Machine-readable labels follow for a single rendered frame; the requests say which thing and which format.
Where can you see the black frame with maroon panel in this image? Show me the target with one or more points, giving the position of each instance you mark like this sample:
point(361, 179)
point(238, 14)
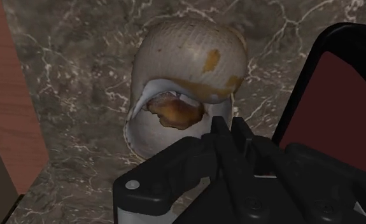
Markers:
point(334, 102)

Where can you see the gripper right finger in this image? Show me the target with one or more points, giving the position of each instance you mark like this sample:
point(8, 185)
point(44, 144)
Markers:
point(310, 170)

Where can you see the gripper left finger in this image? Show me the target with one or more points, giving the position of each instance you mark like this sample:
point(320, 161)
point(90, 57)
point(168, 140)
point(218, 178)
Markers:
point(170, 167)

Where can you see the white seashell with amber patches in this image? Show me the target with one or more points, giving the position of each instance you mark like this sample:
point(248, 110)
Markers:
point(182, 59)

